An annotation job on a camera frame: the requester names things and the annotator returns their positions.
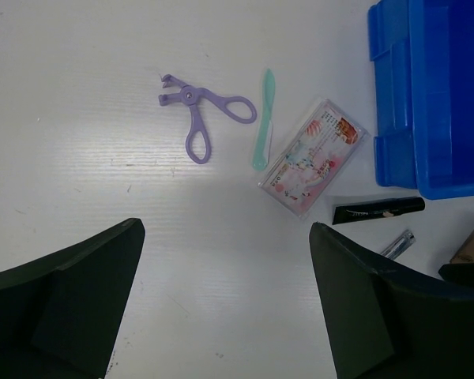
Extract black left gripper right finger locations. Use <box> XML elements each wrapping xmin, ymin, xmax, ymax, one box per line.
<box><xmin>309</xmin><ymin>223</ymin><xmax>474</xmax><ymax>378</ymax></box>

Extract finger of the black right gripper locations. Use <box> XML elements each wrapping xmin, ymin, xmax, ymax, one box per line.
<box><xmin>438</xmin><ymin>263</ymin><xmax>474</xmax><ymax>288</ymax></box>

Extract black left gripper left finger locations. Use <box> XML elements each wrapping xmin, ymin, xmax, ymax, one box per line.
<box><xmin>0</xmin><ymin>218</ymin><xmax>145</xmax><ymax>378</ymax></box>

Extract clear silver tweezers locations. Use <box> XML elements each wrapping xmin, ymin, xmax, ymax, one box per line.
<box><xmin>380</xmin><ymin>230</ymin><xmax>416</xmax><ymax>261</ymax></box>

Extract black mascara tube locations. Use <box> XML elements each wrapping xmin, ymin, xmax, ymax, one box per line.
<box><xmin>332</xmin><ymin>197</ymin><xmax>426</xmax><ymax>225</ymax></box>

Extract clear false eyelash box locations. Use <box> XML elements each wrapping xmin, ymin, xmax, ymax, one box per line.
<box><xmin>259</xmin><ymin>99</ymin><xmax>368</xmax><ymax>218</ymax></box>

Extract mint green eyebrow razor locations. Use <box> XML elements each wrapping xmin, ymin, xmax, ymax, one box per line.
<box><xmin>252</xmin><ymin>69</ymin><xmax>276</xmax><ymax>171</ymax></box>

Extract purple eyelash curler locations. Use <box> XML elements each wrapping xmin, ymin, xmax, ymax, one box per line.
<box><xmin>158</xmin><ymin>74</ymin><xmax>258</xmax><ymax>165</ymax></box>

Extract blue plastic organizer bin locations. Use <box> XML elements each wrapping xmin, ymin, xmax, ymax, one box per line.
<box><xmin>367</xmin><ymin>0</ymin><xmax>474</xmax><ymax>200</ymax></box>

